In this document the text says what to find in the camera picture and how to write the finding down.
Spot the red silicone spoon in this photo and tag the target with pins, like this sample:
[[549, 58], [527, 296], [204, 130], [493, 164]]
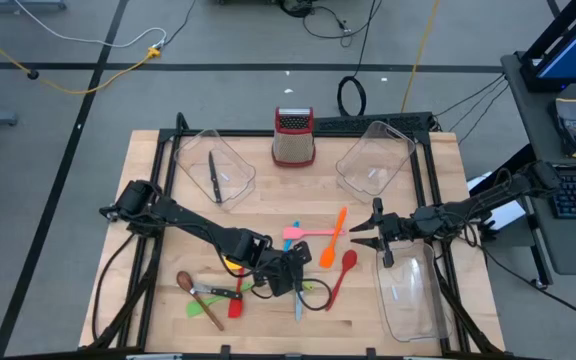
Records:
[[349, 260]]

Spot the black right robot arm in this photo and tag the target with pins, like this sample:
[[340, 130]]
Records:
[[468, 207]]

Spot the red silicone spatula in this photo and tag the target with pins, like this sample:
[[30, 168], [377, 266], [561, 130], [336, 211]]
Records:
[[235, 309]]

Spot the red steel box grater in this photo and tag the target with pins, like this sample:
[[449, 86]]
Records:
[[294, 145]]

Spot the orange silicone spatula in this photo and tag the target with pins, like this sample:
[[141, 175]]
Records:
[[327, 257]]

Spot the green silicone spatula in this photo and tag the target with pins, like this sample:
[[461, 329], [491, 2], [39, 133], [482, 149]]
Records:
[[195, 308]]

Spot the pink silicone spatula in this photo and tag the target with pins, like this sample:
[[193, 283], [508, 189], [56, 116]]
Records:
[[318, 232]]

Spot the white paper sheet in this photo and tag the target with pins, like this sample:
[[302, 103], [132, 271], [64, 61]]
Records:
[[508, 215]]

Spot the black aluminium table frame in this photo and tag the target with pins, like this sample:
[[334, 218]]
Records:
[[258, 133]]

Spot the black round floor plug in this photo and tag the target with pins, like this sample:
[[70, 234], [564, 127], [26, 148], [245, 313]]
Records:
[[33, 74]]

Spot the long steel-blade knife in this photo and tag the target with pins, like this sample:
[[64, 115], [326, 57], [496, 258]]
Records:
[[299, 307]]

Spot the grey black work gloves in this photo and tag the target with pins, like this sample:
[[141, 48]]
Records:
[[570, 125]]

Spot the blue silicone spatula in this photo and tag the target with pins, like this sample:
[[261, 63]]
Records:
[[288, 245]]

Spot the yellow silicone spatula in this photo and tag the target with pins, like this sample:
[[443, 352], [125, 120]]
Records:
[[232, 265]]

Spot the lime green spoon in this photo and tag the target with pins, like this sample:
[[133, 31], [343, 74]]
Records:
[[309, 286]]

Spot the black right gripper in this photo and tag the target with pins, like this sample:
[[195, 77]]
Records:
[[390, 227]]

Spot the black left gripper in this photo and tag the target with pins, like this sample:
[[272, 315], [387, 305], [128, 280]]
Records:
[[285, 275]]

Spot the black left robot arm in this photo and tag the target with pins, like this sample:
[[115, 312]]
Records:
[[193, 225]]

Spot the brown wooden spoon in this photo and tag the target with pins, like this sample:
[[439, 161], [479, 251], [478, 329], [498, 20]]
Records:
[[184, 281]]

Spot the grey desk cart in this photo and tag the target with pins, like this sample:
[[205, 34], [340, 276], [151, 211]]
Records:
[[533, 125]]

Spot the slim black knife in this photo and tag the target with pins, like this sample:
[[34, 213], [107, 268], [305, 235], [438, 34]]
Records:
[[214, 177]]

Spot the black perforated panel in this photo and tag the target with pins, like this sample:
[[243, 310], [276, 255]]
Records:
[[368, 122]]

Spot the clear plastic bin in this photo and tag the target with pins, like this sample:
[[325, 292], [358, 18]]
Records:
[[375, 157], [408, 295], [238, 170]]

